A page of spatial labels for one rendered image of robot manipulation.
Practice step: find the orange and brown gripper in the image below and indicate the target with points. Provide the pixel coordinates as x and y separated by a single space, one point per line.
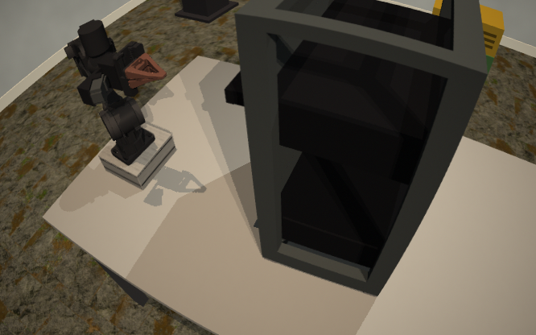
130 63

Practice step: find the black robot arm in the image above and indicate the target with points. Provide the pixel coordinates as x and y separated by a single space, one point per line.
123 116

